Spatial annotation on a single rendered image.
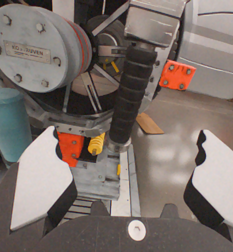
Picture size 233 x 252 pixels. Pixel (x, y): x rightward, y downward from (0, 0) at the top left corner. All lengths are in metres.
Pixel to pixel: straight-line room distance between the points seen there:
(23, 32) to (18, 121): 0.22
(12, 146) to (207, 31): 0.93
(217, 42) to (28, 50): 0.83
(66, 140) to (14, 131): 0.18
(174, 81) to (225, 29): 0.55
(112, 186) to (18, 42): 0.79
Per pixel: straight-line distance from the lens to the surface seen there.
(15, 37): 0.28
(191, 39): 0.84
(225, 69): 0.97
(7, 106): 0.39
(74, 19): 0.40
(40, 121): 0.52
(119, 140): 0.19
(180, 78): 0.42
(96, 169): 0.83
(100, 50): 0.48
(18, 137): 0.43
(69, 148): 0.54
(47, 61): 0.26
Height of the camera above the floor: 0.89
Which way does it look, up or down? 33 degrees down
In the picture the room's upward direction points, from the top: 14 degrees clockwise
